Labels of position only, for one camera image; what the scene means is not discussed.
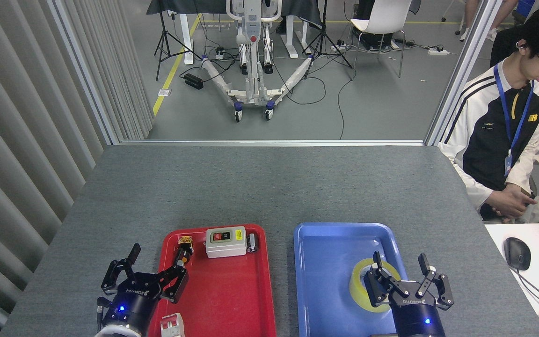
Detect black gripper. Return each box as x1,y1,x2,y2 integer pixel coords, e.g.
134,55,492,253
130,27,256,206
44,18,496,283
363,251,454,337
101,243,189,334

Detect yellow tape roll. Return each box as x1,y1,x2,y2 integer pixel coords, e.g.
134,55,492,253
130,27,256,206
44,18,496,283
349,257,408,313

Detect person's right hand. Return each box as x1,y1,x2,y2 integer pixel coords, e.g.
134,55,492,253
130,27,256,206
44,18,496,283
486,195,524,219

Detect person's left hand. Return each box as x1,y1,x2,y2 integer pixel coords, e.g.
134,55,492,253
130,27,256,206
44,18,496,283
503,183,537,207

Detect yellow push button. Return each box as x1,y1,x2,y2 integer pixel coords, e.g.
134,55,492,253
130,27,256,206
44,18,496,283
175,236,194,268

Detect white red block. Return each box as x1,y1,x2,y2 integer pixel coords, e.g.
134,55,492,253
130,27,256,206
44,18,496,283
160,313,185,337

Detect blue plastic tray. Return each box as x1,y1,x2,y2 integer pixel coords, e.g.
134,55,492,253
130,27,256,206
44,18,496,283
293,222,410,337

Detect red plastic tray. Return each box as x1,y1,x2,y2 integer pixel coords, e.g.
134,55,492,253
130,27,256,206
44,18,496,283
148,224,277,337

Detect black computer mouse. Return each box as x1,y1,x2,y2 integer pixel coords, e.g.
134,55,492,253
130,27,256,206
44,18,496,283
504,237,532,271

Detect seated person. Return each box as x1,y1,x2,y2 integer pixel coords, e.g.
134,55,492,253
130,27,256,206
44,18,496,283
438,0,539,224

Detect white stand on wheels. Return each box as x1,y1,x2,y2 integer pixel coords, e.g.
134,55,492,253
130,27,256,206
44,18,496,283
200,0,319,122

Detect black tripod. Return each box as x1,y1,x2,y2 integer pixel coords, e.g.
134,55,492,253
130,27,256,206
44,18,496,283
302,0,354,80
154,9,203,81

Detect white chair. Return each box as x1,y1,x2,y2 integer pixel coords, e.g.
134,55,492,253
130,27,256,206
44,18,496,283
347,0,413,78

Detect person's legs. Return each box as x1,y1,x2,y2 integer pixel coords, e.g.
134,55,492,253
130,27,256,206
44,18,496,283
459,0,519,43

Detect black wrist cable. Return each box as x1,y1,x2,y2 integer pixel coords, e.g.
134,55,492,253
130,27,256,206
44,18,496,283
96,297,111,332

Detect grey switch box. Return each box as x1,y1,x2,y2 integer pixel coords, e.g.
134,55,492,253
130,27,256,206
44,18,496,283
205,227,248,259

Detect silver frame rail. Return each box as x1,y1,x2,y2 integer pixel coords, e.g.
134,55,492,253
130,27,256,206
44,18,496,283
119,139,425,147

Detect black floor cable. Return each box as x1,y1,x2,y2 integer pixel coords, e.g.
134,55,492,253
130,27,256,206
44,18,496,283
337,70,357,140

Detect silver frame post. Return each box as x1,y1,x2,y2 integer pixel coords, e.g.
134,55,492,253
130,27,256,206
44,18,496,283
422,0,505,147

